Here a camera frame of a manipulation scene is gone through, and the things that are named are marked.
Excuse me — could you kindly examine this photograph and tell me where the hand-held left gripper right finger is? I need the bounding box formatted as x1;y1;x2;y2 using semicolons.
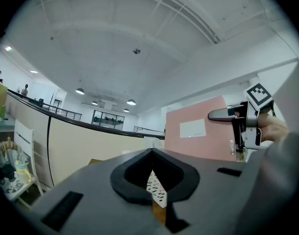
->
152;148;248;234

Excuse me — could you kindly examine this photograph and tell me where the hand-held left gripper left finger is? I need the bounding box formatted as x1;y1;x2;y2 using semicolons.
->
29;148;170;235

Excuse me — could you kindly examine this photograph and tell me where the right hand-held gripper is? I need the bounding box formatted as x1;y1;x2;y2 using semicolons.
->
207;82;277;155

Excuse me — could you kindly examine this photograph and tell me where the pink cardboard box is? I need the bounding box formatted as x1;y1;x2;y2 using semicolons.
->
163;95;239;163

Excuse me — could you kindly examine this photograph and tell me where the person's right forearm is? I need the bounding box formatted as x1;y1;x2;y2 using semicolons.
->
233;113;299;235

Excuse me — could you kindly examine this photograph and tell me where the black metal railing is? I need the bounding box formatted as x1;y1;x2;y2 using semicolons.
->
42;102;83;121

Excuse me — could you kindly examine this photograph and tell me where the black and white patterned cushion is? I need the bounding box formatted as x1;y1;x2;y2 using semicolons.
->
0;177;25;195

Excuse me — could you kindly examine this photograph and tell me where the white wooden chair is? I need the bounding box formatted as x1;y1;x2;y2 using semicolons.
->
12;118;45;202

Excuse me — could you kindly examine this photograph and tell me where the black cloth bundle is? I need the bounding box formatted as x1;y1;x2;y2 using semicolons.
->
0;164;17;181

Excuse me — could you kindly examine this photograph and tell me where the yellow handled drinking bottle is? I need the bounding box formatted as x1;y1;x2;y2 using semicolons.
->
15;161;33;185

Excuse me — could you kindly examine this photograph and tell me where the white ceiling cable tray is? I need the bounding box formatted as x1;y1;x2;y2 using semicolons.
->
40;0;220;44

